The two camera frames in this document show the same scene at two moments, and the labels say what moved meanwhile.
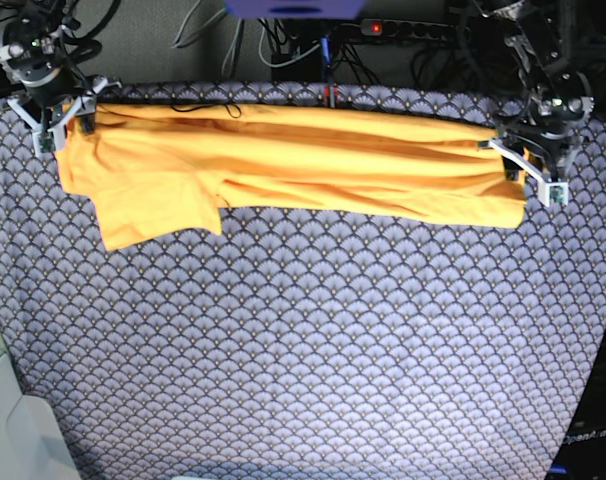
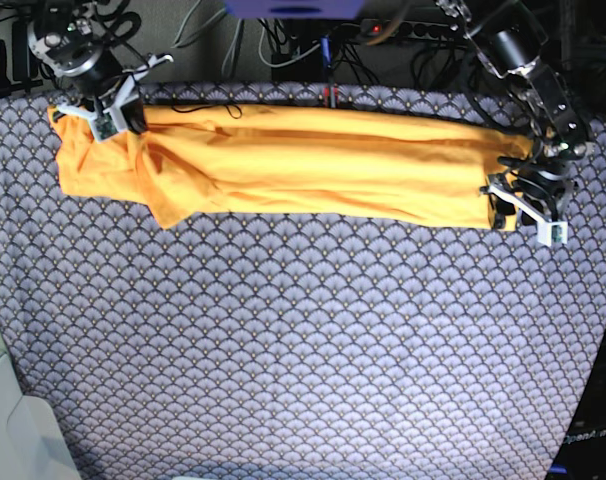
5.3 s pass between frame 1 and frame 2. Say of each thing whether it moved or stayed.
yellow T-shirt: moved
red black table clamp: stayed
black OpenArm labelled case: stayed
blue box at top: stayed
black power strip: stayed
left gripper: moved
